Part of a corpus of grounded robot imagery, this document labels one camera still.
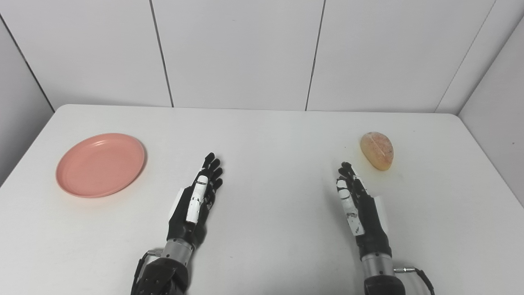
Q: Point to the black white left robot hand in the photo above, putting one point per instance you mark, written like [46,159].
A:
[192,205]

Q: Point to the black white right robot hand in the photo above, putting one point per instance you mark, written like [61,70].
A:
[368,217]

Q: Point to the oval bread roll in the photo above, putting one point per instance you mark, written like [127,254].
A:
[377,150]

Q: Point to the pink round plate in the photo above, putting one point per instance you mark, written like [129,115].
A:
[100,165]

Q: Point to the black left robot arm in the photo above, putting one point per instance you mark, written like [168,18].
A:
[168,274]

